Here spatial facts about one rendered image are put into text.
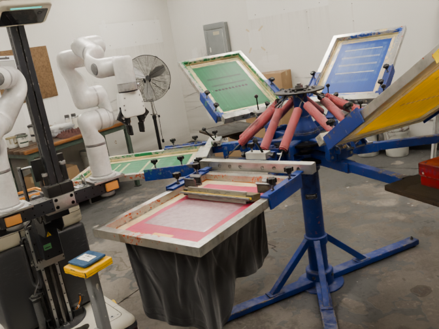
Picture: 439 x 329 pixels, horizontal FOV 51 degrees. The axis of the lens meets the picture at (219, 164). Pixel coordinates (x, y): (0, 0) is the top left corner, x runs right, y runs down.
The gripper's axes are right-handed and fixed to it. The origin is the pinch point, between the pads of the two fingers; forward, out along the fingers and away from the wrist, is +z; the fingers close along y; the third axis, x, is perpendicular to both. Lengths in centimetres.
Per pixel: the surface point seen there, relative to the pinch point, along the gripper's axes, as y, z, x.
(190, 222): -11.0, 42.9, 9.8
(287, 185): -56, 38, 26
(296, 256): -111, 113, -25
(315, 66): -416, 26, -232
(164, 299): 5, 73, 4
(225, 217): -23, 43, 19
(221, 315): -7, 79, 26
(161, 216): -9.2, 43.0, -9.1
